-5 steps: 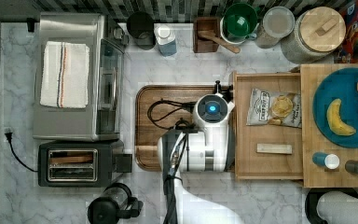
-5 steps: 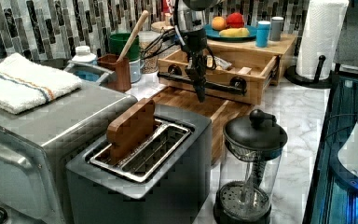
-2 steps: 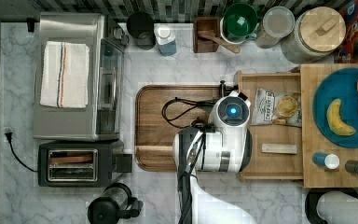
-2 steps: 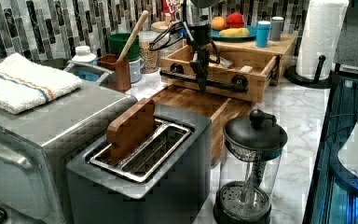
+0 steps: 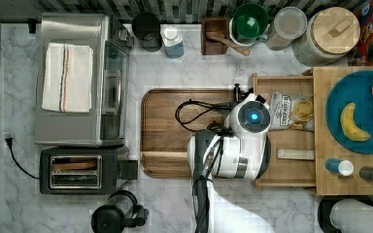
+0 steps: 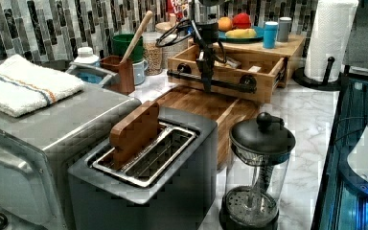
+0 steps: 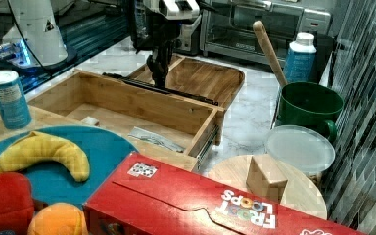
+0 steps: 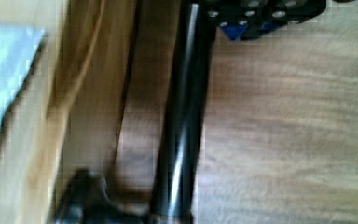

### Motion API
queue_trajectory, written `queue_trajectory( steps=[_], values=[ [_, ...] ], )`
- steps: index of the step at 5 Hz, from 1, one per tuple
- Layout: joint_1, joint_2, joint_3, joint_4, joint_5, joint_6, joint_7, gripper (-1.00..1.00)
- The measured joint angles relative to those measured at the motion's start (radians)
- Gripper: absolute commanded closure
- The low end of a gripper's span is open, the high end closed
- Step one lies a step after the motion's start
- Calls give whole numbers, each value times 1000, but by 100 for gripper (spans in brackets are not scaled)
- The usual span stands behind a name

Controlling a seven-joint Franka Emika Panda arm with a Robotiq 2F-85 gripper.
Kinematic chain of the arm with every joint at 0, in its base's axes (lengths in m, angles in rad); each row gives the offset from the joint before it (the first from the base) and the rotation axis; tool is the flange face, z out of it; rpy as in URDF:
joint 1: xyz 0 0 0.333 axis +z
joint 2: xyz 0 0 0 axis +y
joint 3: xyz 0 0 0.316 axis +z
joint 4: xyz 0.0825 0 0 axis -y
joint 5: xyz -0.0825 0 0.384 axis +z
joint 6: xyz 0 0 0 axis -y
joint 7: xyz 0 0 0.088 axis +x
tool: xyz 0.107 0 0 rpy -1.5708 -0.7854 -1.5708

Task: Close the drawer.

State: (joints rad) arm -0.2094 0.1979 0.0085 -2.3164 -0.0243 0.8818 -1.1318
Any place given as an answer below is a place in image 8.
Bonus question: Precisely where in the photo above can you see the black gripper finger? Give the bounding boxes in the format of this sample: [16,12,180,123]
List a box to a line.
[200,0,272,41]
[239,0,328,41]

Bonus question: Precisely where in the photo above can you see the light wooden drawer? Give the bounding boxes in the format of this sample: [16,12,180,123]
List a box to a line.
[0,0,358,224]

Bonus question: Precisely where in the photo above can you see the black metal drawer handle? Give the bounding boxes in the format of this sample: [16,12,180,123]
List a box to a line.
[52,0,216,224]

